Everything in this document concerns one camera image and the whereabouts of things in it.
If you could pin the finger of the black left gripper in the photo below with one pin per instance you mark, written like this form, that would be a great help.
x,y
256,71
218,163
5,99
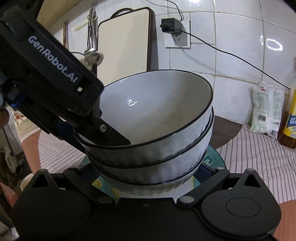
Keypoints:
x,y
108,132

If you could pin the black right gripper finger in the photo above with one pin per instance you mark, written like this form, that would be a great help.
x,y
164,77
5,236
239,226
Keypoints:
x,y
210,179

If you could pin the blue fried egg plate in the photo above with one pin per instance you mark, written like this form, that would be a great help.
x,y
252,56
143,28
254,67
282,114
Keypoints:
x,y
211,159

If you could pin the white bowl black rim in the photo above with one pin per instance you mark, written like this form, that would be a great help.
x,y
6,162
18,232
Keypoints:
x,y
165,115
160,177

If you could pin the right hand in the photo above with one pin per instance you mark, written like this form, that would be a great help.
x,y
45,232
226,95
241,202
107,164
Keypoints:
x,y
286,230

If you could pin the striped table cloth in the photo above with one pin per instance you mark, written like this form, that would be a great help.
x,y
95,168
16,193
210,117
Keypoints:
x,y
239,148

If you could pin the steel ladle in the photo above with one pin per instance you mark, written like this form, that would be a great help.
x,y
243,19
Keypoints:
x,y
91,53

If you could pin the cream cutting board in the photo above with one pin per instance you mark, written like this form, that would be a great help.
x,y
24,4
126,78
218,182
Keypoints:
x,y
125,42

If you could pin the yellow label cooking wine bottle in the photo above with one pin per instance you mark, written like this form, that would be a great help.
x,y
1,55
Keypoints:
x,y
286,135

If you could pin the white salt bag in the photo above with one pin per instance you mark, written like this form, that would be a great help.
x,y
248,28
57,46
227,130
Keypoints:
x,y
268,103

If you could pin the black power adapter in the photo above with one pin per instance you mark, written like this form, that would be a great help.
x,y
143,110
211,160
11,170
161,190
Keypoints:
x,y
171,26

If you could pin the white wall socket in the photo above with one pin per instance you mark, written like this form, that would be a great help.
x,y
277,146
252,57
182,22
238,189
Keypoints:
x,y
183,40

